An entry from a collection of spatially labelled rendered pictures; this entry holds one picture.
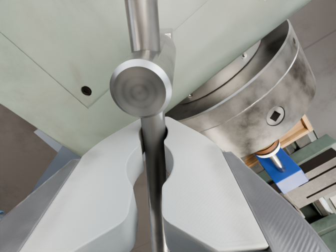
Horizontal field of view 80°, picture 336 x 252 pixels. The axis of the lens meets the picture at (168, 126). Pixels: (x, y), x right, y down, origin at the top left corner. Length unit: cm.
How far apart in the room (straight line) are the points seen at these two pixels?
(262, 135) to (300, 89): 10
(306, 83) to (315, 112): 177
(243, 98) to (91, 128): 23
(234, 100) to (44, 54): 26
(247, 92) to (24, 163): 212
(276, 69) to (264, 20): 8
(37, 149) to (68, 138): 178
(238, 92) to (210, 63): 7
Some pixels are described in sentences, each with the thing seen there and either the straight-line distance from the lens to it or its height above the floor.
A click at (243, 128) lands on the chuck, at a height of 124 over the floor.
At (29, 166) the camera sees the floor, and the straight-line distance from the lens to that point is 228.
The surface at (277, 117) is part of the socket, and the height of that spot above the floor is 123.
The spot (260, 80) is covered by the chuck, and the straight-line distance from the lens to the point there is 33.
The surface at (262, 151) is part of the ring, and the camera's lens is 57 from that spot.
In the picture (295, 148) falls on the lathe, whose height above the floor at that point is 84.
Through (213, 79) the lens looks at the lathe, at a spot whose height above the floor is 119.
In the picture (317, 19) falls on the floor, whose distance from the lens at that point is 189.
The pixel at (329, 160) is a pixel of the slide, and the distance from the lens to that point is 95.
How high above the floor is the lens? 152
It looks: 61 degrees down
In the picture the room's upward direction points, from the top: 173 degrees clockwise
